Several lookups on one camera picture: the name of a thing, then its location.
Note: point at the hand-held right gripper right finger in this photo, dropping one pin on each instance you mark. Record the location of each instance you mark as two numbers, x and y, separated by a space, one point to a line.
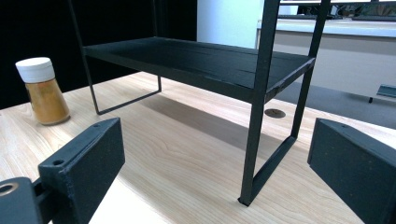
355 165

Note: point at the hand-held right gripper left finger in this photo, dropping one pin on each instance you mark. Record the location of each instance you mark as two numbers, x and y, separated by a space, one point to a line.
84 168

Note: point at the spice jar with white lid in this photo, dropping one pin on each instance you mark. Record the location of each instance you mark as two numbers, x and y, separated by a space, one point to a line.
46 93

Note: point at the black metal shelf rack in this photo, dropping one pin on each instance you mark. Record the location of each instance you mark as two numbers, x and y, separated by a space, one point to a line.
199 65

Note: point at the white counter desk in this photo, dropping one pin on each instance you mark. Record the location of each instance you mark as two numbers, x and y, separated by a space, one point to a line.
336 53

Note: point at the dark keyboard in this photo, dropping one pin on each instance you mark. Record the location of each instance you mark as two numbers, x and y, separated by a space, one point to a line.
297 16

